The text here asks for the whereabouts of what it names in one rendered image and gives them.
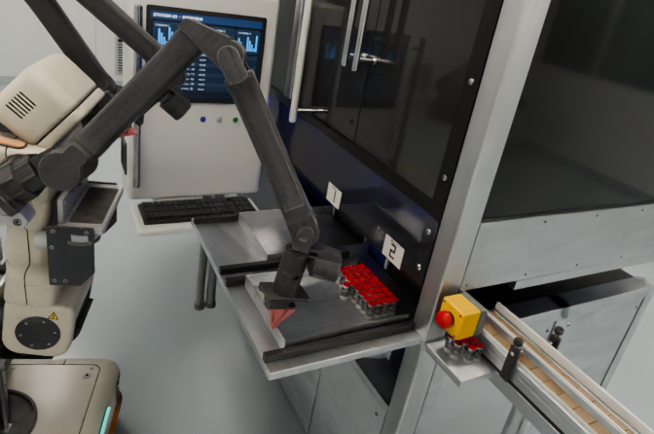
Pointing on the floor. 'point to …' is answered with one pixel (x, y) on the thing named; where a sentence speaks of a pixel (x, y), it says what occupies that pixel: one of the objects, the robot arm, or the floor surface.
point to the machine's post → (477, 164)
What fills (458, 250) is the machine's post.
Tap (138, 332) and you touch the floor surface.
